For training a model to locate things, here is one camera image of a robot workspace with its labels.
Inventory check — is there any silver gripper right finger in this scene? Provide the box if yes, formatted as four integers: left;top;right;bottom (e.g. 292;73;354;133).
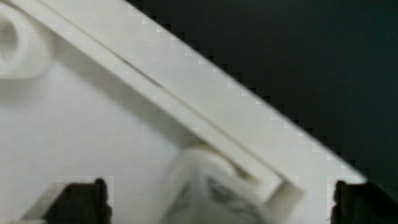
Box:
331;181;398;224

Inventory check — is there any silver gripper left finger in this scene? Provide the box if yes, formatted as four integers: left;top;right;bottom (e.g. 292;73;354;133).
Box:
43;178;112;224

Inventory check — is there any white leg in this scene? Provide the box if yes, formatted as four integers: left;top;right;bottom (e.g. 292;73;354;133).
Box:
159;148;269;224

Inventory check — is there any white square table top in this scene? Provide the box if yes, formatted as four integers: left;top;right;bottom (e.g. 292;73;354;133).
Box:
0;0;365;224

